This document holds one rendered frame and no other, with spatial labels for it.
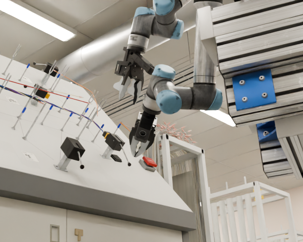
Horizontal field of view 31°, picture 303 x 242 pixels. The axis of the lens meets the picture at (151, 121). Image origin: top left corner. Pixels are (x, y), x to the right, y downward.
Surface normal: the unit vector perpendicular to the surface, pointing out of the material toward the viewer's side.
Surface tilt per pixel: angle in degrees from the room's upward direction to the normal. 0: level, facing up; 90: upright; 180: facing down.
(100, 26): 180
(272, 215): 90
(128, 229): 90
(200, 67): 108
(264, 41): 90
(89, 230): 90
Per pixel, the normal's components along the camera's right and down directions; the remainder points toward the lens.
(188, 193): -0.65, -0.28
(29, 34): 0.07, 0.91
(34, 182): 0.73, -0.32
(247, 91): -0.35, -0.37
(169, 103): 0.18, 0.54
